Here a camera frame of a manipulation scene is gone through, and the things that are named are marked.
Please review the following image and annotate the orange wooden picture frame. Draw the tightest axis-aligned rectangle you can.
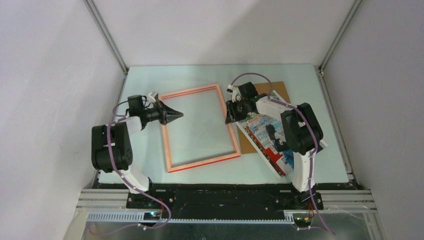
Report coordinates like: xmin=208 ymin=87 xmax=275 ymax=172
xmin=159 ymin=83 xmax=241 ymax=173

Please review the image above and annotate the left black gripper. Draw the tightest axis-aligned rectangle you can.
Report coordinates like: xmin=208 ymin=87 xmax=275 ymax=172
xmin=141 ymin=99 xmax=184 ymax=126

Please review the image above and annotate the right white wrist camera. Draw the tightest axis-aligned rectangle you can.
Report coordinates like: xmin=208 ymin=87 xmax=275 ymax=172
xmin=226 ymin=84 xmax=243 ymax=103

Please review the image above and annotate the brown cardboard backing board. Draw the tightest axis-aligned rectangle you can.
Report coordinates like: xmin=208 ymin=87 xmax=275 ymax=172
xmin=237 ymin=81 xmax=291 ymax=155

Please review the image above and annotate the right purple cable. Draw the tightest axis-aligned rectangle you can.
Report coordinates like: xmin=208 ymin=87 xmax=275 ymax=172
xmin=229 ymin=72 xmax=336 ymax=237

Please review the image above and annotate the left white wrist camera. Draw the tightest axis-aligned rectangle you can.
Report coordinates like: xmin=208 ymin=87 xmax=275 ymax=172
xmin=147 ymin=92 xmax=160 ymax=104

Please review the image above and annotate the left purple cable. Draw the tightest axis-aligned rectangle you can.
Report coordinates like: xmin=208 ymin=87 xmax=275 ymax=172
xmin=105 ymin=99 xmax=172 ymax=230

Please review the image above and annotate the purple cable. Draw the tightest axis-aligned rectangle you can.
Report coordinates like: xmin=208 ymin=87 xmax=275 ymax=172
xmin=105 ymin=99 xmax=172 ymax=230
xmin=229 ymin=72 xmax=336 ymax=237

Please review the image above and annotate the clear acrylic sheet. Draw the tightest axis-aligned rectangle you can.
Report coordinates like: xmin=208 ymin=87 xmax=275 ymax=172
xmin=163 ymin=88 xmax=236 ymax=168

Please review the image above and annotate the aluminium front rail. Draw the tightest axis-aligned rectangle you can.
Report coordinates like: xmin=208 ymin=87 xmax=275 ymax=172
xmin=76 ymin=189 xmax=377 ymax=224

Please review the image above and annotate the colourful printed photo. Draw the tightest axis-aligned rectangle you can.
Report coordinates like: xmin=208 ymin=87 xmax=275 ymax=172
xmin=234 ymin=91 xmax=329 ymax=180

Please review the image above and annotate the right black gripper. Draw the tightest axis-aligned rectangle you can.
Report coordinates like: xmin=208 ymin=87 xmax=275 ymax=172
xmin=224 ymin=98 xmax=248 ymax=125

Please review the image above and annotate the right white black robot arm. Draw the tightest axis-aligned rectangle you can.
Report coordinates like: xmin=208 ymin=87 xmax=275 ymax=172
xmin=225 ymin=82 xmax=324 ymax=209

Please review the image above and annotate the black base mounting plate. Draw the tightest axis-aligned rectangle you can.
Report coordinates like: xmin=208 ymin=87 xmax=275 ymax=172
xmin=126 ymin=183 xmax=323 ymax=217

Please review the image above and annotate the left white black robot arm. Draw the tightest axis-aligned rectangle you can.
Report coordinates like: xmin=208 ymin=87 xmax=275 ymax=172
xmin=91 ymin=92 xmax=184 ymax=208

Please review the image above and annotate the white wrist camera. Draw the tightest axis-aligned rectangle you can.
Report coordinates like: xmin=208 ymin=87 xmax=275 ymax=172
xmin=147 ymin=92 xmax=160 ymax=104
xmin=226 ymin=84 xmax=243 ymax=103

